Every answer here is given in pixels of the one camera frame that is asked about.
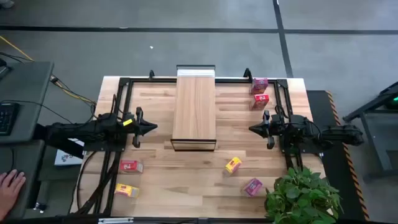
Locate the black desk device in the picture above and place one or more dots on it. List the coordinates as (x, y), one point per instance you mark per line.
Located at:
(3, 68)

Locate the white paper booklet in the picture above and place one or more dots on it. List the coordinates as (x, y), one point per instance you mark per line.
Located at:
(66, 158)

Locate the wooden shelf with black frame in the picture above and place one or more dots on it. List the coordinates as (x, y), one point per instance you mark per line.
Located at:
(194, 109)

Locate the green leafy potted plant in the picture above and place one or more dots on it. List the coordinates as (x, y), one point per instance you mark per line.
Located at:
(300, 196)

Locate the black aluminium table frame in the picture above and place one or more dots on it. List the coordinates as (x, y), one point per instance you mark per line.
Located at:
(149, 80)

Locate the dark grey neighbouring stand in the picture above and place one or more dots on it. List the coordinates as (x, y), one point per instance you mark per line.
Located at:
(377, 146)

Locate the black desk support beam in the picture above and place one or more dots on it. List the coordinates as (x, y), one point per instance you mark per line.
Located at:
(66, 150)

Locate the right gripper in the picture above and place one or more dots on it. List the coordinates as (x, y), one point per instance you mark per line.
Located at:
(278, 127)

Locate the silver metal bracket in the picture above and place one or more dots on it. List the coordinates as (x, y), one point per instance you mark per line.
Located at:
(115, 220)

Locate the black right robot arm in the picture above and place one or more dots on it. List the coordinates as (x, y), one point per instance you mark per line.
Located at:
(342, 135)

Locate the red cereal box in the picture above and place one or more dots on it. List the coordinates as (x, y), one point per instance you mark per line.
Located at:
(260, 100)
(130, 165)

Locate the person's hand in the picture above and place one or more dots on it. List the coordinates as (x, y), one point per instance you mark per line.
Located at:
(11, 189)

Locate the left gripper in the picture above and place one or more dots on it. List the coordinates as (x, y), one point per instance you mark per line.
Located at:
(133, 127)

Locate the black hazard-striped floor mat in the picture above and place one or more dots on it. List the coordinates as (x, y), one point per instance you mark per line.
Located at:
(339, 168)

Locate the black keyboard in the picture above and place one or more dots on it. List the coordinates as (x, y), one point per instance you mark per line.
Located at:
(7, 118)

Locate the black table clamp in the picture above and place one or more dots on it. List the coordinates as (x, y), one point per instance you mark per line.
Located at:
(151, 74)
(247, 74)

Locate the yellow cereal box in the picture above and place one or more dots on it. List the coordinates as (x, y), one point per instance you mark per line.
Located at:
(233, 165)
(124, 189)

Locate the person's shoe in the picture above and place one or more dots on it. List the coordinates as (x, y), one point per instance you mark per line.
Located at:
(6, 3)

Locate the silver desk caster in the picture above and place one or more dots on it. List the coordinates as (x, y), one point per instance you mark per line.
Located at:
(40, 207)

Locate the pink cereal box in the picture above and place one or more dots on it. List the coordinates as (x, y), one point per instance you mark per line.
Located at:
(252, 186)
(259, 84)

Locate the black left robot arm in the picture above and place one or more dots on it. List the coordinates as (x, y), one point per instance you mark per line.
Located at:
(93, 130)

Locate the grey desk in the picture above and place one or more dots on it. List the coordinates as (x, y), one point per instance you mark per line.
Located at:
(28, 93)
(28, 161)

